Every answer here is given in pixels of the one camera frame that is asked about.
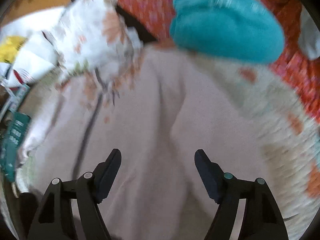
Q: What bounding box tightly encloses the light pink sweatshirt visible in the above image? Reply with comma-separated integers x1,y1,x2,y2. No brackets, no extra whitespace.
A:
21,48,271,239

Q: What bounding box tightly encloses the heart patterned bed quilt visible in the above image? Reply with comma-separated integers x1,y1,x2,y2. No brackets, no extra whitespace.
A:
13,54,319,239

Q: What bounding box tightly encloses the teal cardboard box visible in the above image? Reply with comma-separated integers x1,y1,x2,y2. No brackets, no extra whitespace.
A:
1,112,31,183

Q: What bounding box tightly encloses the light blue dotted box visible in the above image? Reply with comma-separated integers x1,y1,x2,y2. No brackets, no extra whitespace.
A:
1,85,30,120

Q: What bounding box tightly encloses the white plastic bag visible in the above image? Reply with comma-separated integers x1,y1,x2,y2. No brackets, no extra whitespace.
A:
1,7,65,88

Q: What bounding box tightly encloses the yellow plastic bag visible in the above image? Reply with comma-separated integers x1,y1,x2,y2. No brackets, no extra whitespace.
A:
0,36,27,63

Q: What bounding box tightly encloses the floral white pillow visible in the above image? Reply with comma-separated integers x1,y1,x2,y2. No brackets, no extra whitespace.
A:
44,0,143,90

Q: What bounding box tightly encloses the teal folded cloth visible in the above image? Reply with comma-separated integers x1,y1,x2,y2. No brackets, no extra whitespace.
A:
169,0,285,64

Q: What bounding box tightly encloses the red patterned blanket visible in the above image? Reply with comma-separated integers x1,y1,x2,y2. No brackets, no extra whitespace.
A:
119,0,319,118

